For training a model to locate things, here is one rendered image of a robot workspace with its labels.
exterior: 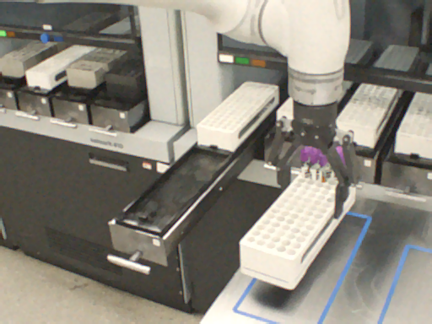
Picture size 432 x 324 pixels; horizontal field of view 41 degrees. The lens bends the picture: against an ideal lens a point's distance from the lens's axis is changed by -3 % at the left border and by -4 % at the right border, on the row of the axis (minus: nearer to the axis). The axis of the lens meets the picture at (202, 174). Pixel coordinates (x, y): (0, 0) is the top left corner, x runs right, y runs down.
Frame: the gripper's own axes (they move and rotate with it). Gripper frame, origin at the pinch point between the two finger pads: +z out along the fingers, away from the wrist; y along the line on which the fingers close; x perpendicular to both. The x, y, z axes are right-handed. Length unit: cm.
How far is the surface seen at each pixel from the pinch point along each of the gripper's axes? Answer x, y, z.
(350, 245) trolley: 0.8, 8.0, 8.7
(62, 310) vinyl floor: 16, -102, 91
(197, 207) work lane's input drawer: 1.0, -26.6, 11.2
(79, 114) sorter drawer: 29, -87, 14
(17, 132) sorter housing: 27, -117, 25
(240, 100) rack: 39, -37, 4
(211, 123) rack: 24.8, -37.0, 4.2
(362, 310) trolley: -14.7, 16.0, 8.7
